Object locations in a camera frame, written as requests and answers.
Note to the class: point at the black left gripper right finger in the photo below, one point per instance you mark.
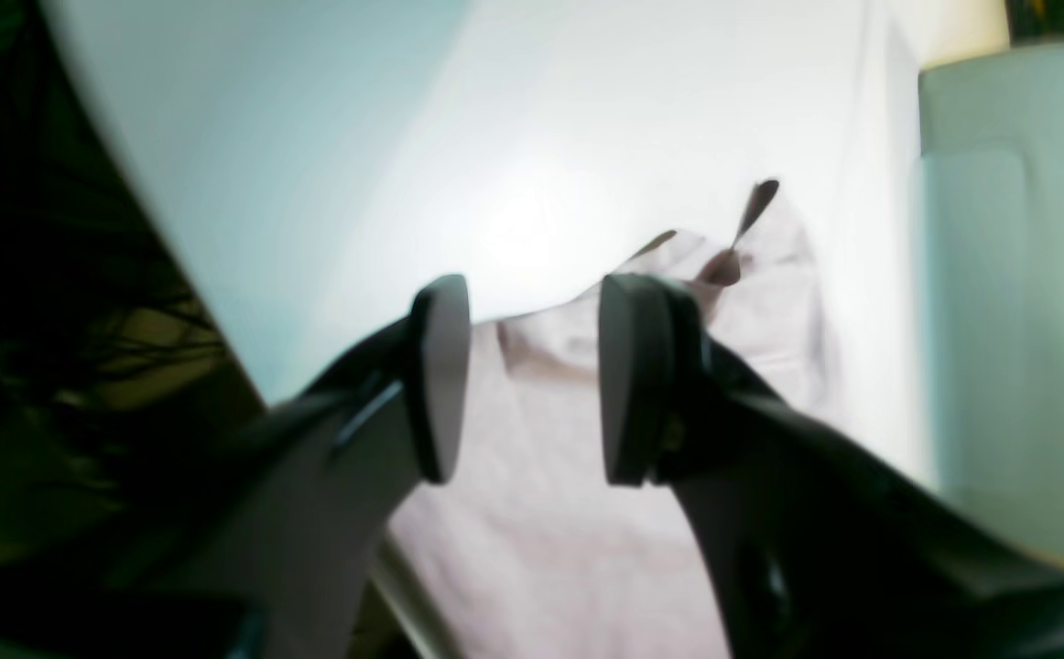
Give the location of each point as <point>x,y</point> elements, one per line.
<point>814,547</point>

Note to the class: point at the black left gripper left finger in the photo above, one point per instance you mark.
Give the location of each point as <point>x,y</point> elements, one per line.
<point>264,552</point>

